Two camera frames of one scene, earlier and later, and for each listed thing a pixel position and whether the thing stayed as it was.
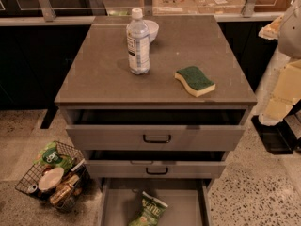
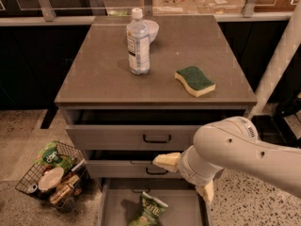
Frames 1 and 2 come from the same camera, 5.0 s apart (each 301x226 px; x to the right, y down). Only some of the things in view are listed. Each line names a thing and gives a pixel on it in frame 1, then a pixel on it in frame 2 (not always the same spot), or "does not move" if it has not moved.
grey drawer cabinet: (166, 132) does not move
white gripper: (291, 35) → (185, 168)
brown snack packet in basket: (63, 188) does not move
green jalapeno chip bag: (150, 213) does not move
